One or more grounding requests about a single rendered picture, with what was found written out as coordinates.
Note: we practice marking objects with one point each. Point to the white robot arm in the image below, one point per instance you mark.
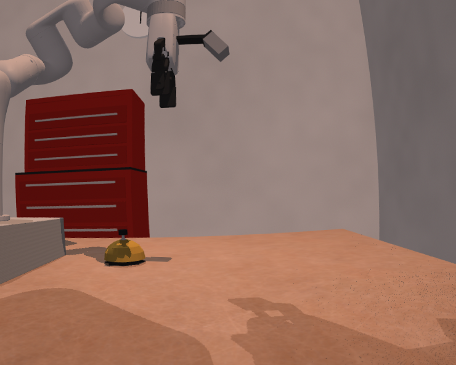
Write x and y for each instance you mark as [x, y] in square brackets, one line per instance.
[88, 30]

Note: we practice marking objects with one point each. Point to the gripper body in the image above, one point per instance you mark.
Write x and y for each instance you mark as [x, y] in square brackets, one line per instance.
[165, 25]

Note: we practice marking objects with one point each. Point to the gold dome bell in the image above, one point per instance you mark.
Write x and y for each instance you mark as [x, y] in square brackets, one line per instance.
[124, 250]

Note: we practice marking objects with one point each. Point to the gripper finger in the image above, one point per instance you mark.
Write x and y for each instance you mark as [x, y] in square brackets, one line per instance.
[169, 100]
[160, 77]

